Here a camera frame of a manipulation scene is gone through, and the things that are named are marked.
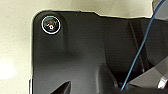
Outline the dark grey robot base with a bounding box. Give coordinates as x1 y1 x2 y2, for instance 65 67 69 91
29 9 168 94

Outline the round lit base button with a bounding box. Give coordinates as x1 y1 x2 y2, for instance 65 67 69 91
40 15 62 35

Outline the blue cable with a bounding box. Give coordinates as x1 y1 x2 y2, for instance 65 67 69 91
120 0 168 92

